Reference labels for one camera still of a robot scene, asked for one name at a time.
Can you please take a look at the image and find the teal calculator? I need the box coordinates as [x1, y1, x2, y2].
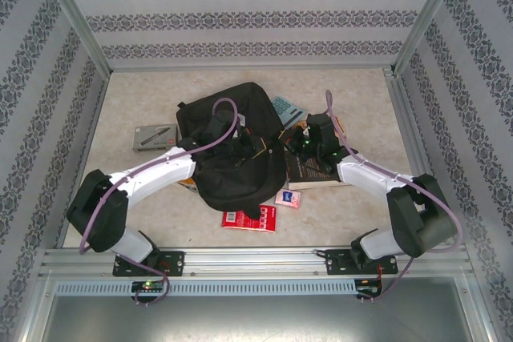
[270, 95, 309, 127]

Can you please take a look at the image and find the dark paperback book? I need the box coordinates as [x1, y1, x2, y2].
[284, 145, 353, 191]

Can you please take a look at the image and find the black backpack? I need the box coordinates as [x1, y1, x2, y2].
[176, 81, 288, 219]

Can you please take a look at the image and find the pink card pack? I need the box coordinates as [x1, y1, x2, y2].
[274, 188, 302, 211]

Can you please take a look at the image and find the orange book with barcode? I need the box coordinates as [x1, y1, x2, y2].
[178, 179, 200, 195]

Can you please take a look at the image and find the grey pen box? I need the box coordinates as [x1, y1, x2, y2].
[131, 123, 180, 153]

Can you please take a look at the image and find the red packet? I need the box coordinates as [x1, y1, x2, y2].
[221, 203, 278, 235]

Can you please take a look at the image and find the aluminium rear beam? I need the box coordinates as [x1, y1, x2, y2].
[107, 62, 397, 73]

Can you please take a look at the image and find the right controller board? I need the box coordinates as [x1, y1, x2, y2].
[354, 277, 384, 295]

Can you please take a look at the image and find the controller board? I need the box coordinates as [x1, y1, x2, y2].
[354, 277, 384, 295]
[131, 280, 166, 293]

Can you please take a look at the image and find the metal sheet panel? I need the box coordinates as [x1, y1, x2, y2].
[39, 293, 496, 342]

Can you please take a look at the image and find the left controller board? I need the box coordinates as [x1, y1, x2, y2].
[131, 280, 166, 293]

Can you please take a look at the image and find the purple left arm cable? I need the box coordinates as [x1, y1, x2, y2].
[79, 98, 241, 307]

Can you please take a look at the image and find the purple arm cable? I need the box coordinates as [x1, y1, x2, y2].
[79, 98, 241, 307]
[325, 89, 466, 303]

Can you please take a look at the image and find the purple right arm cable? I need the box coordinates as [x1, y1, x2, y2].
[325, 89, 466, 303]

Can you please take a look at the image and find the aluminium side rail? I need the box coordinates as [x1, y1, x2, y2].
[55, 71, 111, 247]
[383, 69, 454, 246]

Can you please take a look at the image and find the aluminium mounting rail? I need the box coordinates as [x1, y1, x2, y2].
[38, 246, 474, 279]

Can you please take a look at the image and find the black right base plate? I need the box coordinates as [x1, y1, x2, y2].
[324, 248, 400, 277]

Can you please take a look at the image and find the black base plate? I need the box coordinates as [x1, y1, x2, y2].
[112, 251, 186, 278]
[324, 248, 400, 277]

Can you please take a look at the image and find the slotted grey cable duct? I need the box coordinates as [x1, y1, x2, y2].
[54, 280, 357, 297]

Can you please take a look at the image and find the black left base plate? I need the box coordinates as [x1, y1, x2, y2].
[112, 251, 186, 278]

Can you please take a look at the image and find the aluminium frame post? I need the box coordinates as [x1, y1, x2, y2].
[394, 0, 469, 75]
[34, 0, 112, 74]

